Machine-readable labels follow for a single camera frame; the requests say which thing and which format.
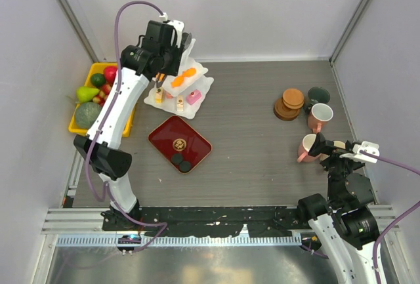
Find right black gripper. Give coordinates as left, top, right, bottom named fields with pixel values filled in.
left=308, top=131, right=363, bottom=203

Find orange fish cookie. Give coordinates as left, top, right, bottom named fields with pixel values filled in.
left=171, top=76, right=184, bottom=88
left=182, top=68, right=197, bottom=77

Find pink cake with cherry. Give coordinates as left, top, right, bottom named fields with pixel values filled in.
left=186, top=89, right=201, bottom=106

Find cream cake with chocolate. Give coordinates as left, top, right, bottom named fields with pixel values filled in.
left=177, top=95, right=184, bottom=112

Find black round cookie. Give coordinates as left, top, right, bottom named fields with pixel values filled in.
left=171, top=153, right=184, bottom=165
left=178, top=161, right=192, bottom=173

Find metal tweezers tongs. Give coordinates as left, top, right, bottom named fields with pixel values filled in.
left=156, top=73, right=166, bottom=89

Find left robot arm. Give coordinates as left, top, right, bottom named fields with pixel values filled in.
left=73, top=20, right=192, bottom=230

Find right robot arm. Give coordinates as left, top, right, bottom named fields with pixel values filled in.
left=297, top=133, right=387, bottom=283

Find cream cup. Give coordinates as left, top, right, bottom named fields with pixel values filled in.
left=319, top=154, right=329, bottom=162

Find pink mug lying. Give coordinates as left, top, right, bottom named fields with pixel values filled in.
left=297, top=134, right=320, bottom=163

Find pink mug upright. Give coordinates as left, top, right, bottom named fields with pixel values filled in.
left=307, top=103, right=334, bottom=134

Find white three-tier serving stand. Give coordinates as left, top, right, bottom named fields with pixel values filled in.
left=144, top=39, right=214, bottom=119

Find stack of wooden coasters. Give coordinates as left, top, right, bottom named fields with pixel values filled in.
left=273, top=88, right=305, bottom=121

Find dark green mug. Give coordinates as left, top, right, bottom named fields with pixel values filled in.
left=303, top=87, right=331, bottom=113

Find red apple at back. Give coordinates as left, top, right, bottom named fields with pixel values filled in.
left=103, top=66, right=118, bottom=84

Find yellow plastic fruit bin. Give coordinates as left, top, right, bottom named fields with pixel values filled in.
left=68, top=62, right=137, bottom=138

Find green lime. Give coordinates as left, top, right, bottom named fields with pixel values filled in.
left=90, top=73, right=107, bottom=89

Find small red cherry cluster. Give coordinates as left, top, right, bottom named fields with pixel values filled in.
left=92, top=84, right=112, bottom=106

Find red lacquer snack tray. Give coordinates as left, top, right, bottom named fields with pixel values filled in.
left=148, top=115, right=212, bottom=174

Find green pear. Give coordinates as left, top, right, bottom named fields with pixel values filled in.
left=76, top=86, right=100, bottom=104

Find green melon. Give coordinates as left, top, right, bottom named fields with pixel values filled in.
left=75, top=102, right=102, bottom=129

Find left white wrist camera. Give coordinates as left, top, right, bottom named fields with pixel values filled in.
left=168, top=20, right=184, bottom=48

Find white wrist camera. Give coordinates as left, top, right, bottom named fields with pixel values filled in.
left=339, top=141, right=380, bottom=163
left=168, top=20, right=184, bottom=48

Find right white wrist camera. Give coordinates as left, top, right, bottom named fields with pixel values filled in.
left=339, top=141, right=380, bottom=163

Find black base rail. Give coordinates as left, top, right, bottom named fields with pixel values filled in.
left=137, top=205, right=329, bottom=237

